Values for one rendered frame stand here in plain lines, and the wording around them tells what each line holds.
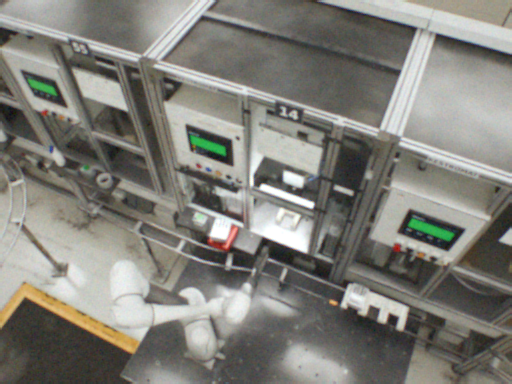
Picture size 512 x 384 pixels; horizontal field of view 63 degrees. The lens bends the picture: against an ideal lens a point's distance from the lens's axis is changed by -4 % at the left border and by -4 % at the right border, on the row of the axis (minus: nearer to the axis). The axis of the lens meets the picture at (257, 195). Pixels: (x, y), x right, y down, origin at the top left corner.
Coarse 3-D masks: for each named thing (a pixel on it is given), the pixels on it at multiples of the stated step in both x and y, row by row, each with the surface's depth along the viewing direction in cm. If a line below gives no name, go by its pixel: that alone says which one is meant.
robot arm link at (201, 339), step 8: (200, 320) 238; (208, 320) 242; (184, 328) 241; (192, 328) 232; (200, 328) 231; (208, 328) 233; (192, 336) 229; (200, 336) 229; (208, 336) 230; (192, 344) 228; (200, 344) 227; (208, 344) 229; (216, 344) 239; (192, 352) 232; (200, 352) 230; (208, 352) 232
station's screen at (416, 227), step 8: (416, 216) 186; (408, 224) 192; (416, 224) 190; (424, 224) 187; (432, 224) 185; (408, 232) 197; (416, 232) 194; (424, 232) 192; (432, 232) 189; (440, 232) 187; (448, 232) 184; (456, 232) 182; (424, 240) 196; (432, 240) 194; (440, 240) 191; (448, 240) 189
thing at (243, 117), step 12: (240, 96) 180; (240, 108) 186; (240, 120) 192; (336, 144) 178; (336, 156) 183; (324, 168) 193; (324, 180) 200; (252, 204) 251; (324, 204) 214; (252, 216) 261; (312, 228) 237; (312, 252) 258
